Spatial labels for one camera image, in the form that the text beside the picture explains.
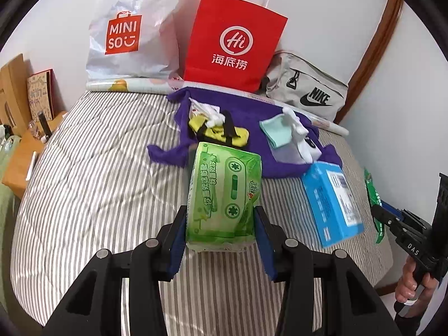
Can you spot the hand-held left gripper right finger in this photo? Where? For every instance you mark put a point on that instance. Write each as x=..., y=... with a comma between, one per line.
x=266, y=248

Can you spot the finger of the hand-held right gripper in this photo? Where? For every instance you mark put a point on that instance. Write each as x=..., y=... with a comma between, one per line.
x=402, y=216
x=385, y=220

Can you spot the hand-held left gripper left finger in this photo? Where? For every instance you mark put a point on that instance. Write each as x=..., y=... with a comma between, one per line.
x=176, y=252

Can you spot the green plastic wrapper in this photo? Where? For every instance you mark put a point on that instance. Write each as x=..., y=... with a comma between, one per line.
x=376, y=199

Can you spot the blue tissue pack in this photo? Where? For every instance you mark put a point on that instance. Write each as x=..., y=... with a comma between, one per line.
x=332, y=203

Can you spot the green tissue pack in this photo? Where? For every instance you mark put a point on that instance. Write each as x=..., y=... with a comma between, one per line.
x=224, y=189

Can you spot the translucent plastic bag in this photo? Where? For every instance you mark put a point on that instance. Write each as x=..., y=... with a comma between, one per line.
x=285, y=154

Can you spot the white sock with black mark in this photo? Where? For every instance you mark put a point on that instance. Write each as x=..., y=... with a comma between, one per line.
x=309, y=150

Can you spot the mint green cloth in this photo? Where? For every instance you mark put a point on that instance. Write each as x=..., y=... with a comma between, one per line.
x=274, y=131

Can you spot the yellow sock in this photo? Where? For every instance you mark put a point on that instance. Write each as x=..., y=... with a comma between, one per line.
x=210, y=134

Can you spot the white glove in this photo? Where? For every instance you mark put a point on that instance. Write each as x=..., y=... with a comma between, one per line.
x=295, y=122

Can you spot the person's right hand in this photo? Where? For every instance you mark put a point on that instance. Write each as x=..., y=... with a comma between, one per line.
x=407, y=283

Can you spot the purple towel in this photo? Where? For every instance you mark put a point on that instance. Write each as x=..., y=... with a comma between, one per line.
x=252, y=136

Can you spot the striped quilted mattress pad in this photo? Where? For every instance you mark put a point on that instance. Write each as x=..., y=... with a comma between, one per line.
x=87, y=182

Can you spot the grey waist bag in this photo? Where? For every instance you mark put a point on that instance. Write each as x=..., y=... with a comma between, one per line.
x=308, y=87

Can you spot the white tube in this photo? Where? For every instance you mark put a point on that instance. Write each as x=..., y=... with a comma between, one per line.
x=32, y=166

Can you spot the rolled printed paper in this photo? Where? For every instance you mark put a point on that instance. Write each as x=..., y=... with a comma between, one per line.
x=140, y=85

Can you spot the pale green blanket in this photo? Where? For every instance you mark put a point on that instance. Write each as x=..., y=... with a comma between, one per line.
x=7, y=224

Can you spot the wooden nightstand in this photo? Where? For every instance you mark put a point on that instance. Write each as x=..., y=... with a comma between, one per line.
x=24, y=154

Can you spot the brown notebook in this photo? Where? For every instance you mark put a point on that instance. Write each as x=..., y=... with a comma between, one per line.
x=40, y=94

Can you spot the red paper bag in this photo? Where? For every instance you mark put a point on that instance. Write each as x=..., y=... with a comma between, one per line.
x=234, y=42

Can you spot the wooden headboard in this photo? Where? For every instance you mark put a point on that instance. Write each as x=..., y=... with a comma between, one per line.
x=14, y=87

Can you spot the white plastic shopping bag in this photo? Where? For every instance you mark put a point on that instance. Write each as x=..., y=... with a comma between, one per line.
x=140, y=14

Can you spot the wooden door frame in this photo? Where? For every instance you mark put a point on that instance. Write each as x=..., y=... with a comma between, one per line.
x=378, y=49

